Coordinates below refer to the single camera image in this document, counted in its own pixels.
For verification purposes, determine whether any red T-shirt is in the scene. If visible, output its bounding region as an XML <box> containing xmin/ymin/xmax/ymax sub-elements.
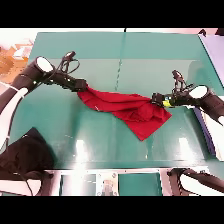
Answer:
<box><xmin>76</xmin><ymin>83</ymin><xmax>174</xmax><ymax>142</ymax></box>

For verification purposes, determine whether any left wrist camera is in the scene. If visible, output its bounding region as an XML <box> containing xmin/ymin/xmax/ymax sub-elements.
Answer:
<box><xmin>60</xmin><ymin>50</ymin><xmax>81</xmax><ymax>75</ymax></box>

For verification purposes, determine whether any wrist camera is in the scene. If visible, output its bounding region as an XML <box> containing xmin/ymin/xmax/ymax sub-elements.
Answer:
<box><xmin>171</xmin><ymin>69</ymin><xmax>195</xmax><ymax>97</ymax></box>
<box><xmin>60</xmin><ymin>50</ymin><xmax>81</xmax><ymax>75</ymax></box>

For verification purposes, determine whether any silver frame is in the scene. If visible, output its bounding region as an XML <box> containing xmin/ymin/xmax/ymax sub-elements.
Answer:
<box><xmin>42</xmin><ymin>167</ymin><xmax>224</xmax><ymax>197</ymax></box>

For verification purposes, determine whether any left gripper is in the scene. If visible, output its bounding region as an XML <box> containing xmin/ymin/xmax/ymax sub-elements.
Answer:
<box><xmin>73</xmin><ymin>78</ymin><xmax>89</xmax><ymax>93</ymax></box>

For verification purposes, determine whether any black garment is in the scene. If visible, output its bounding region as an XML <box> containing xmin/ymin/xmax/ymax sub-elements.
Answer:
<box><xmin>0</xmin><ymin>126</ymin><xmax>56</xmax><ymax>178</ymax></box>

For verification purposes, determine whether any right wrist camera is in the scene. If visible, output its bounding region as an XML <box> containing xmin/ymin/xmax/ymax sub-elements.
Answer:
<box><xmin>171</xmin><ymin>69</ymin><xmax>195</xmax><ymax>97</ymax></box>

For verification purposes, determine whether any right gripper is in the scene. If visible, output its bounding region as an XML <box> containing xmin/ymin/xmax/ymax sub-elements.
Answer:
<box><xmin>151</xmin><ymin>92</ymin><xmax>168</xmax><ymax>107</ymax></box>

